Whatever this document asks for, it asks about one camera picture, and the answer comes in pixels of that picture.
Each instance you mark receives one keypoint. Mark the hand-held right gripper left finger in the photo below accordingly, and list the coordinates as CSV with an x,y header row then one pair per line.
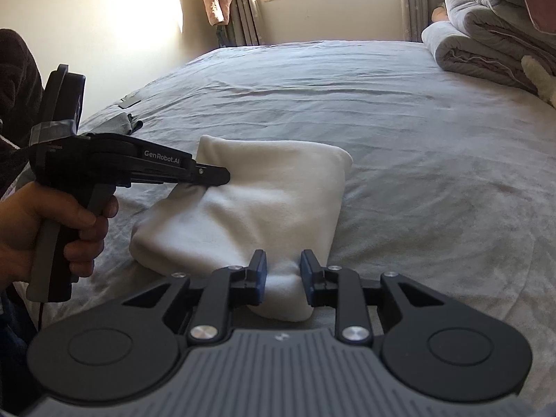
x,y
260,278

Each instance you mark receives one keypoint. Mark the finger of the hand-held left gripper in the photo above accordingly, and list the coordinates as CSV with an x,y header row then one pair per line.
x,y
208,176

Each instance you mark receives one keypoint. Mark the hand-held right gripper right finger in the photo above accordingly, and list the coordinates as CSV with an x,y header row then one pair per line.
x,y
307,278

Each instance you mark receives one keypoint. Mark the cream long-sleeve sweatshirt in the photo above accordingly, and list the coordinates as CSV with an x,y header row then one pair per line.
x,y
269,200

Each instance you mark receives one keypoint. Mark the person's left hand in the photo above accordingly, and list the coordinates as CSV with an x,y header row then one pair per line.
x,y
26,226

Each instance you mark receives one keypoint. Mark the light grey cloth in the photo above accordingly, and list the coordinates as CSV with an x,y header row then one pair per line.
x,y
113,124

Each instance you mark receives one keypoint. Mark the black flat tag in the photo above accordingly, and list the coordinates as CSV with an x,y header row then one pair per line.
x,y
129,101

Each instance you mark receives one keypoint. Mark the person's dark fleece robe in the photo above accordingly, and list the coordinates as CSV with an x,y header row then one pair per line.
x,y
17,95

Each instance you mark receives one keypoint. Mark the grey curtain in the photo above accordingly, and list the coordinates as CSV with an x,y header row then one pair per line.
x,y
243,8
415,8

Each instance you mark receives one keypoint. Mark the grey bed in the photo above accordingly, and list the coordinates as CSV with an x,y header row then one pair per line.
x,y
434,160

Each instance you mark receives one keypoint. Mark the pale pink cushion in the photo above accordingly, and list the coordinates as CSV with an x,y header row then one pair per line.
x,y
439,14

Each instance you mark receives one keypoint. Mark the white plush toy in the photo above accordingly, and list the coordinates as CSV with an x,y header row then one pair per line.
x,y
541,80

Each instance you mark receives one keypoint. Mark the folded grey duvet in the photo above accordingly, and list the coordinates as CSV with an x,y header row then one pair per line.
x,y
478,21

